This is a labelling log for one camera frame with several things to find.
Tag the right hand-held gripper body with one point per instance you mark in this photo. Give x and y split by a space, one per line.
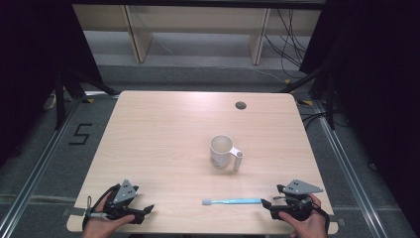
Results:
298 189

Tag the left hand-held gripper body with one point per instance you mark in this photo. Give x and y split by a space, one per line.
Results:
126 193

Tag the blue toothbrush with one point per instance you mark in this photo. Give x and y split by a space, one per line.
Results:
232 201

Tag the person's right hand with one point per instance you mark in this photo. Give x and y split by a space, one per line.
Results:
308 228

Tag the person's left hand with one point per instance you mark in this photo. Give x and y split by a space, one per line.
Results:
99 228

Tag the white cup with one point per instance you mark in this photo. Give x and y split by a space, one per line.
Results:
221 153

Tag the black metal stand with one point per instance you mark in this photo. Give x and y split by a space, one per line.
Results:
330 99
60 99

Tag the black curtain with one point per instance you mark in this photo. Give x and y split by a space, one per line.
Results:
376 82
29 66

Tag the beige wooden desk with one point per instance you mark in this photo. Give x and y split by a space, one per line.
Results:
198 16

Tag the aluminium floor rail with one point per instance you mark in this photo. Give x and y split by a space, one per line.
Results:
36 168
350 178

